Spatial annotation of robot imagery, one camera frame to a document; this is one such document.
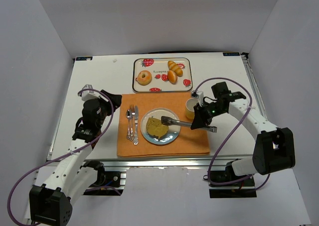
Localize metal serving tongs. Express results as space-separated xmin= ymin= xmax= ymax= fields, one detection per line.
xmin=160 ymin=116 xmax=217 ymax=133

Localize brown bread slice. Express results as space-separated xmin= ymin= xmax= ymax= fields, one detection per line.
xmin=146 ymin=117 xmax=169 ymax=139

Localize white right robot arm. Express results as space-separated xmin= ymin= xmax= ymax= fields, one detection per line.
xmin=190 ymin=82 xmax=296 ymax=186

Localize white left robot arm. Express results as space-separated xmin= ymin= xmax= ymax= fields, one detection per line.
xmin=29 ymin=88 xmax=122 ymax=226

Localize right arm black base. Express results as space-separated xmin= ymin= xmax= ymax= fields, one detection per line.
xmin=203 ymin=171 xmax=257 ymax=199

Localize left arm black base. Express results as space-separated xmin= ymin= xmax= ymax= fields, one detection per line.
xmin=80 ymin=160 xmax=126 ymax=196

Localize striped long bread roll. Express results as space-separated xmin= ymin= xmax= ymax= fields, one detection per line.
xmin=167 ymin=61 xmax=183 ymax=77

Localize yellow ceramic mug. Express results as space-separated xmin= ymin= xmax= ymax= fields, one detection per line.
xmin=185 ymin=98 xmax=198 ymax=120

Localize silver spoon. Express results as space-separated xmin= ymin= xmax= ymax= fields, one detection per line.
xmin=126 ymin=110 xmax=132 ymax=139

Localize silver fork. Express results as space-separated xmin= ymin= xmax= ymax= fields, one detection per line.
xmin=130 ymin=104 xmax=135 ymax=141

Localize white blue ceramic plate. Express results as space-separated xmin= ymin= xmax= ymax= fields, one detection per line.
xmin=141 ymin=108 xmax=180 ymax=145

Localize sugared bagel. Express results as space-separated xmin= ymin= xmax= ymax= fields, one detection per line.
xmin=137 ymin=70 xmax=153 ymax=86

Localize orange cloth placemat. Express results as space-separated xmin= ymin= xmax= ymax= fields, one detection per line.
xmin=117 ymin=92 xmax=210 ymax=157

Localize silver table knife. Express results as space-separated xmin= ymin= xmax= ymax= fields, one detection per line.
xmin=133 ymin=106 xmax=139 ymax=145

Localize round golden bun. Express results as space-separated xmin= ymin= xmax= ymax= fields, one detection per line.
xmin=167 ymin=70 xmax=177 ymax=84

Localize blue label left corner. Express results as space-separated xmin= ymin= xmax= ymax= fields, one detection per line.
xmin=75 ymin=56 xmax=93 ymax=61

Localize blue label corner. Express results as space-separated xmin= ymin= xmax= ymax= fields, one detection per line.
xmin=75 ymin=56 xmax=93 ymax=61
xmin=223 ymin=52 xmax=241 ymax=57

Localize strawberry print white tray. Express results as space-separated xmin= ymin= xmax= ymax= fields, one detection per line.
xmin=132 ymin=57 xmax=193 ymax=93

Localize blue label right corner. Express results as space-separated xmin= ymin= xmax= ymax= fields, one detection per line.
xmin=223 ymin=52 xmax=241 ymax=57

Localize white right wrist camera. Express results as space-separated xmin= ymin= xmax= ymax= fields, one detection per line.
xmin=191 ymin=90 xmax=204 ymax=107

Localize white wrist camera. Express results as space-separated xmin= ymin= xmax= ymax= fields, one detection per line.
xmin=78 ymin=84 xmax=99 ymax=102
xmin=191 ymin=90 xmax=204 ymax=107

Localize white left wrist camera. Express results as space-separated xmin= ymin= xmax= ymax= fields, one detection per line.
xmin=78 ymin=84 xmax=99 ymax=102

